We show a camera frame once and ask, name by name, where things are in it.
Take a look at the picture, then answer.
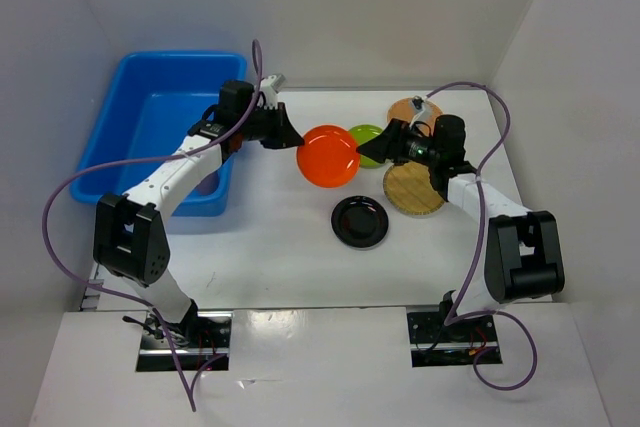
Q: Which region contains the pink plastic cup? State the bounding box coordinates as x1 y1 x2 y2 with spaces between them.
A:
196 172 219 196

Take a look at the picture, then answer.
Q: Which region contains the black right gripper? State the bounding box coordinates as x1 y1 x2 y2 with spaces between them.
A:
356 118 441 168

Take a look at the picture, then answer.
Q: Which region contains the orange plastic plate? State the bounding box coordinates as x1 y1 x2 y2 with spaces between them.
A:
296 125 360 188

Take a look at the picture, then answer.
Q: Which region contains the blue plastic bin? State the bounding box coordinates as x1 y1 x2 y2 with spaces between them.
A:
70 51 247 217

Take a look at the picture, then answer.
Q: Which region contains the brown woven bamboo tray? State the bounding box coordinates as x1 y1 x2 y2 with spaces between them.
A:
386 98 443 135

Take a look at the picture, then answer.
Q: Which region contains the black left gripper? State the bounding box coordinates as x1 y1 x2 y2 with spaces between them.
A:
238 102 304 150

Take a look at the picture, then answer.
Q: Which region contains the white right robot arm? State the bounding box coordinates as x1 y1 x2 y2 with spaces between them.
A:
357 115 565 340

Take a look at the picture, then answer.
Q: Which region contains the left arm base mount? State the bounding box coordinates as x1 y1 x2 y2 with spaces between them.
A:
136 311 233 373

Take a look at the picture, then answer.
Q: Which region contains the green-rimmed bamboo tray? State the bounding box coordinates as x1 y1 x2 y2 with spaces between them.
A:
383 162 445 216

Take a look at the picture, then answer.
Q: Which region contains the black plastic plate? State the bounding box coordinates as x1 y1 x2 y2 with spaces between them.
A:
330 195 389 249

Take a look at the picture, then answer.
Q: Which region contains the green plastic plate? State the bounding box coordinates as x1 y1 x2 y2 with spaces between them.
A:
348 124 383 169

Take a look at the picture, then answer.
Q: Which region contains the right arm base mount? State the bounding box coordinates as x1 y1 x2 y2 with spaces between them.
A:
406 308 502 368

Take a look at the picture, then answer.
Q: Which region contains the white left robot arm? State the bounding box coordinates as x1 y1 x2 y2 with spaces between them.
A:
93 74 304 347

